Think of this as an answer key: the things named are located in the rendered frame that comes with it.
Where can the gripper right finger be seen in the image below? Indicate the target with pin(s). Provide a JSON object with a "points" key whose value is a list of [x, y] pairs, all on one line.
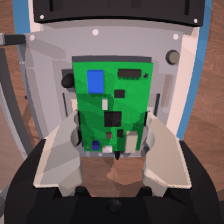
{"points": [[173, 171]]}

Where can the green circuit board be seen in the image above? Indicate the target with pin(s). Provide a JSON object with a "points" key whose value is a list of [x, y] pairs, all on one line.
{"points": [[112, 99]]}

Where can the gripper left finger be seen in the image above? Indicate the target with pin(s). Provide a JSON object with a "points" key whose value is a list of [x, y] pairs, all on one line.
{"points": [[53, 169]]}

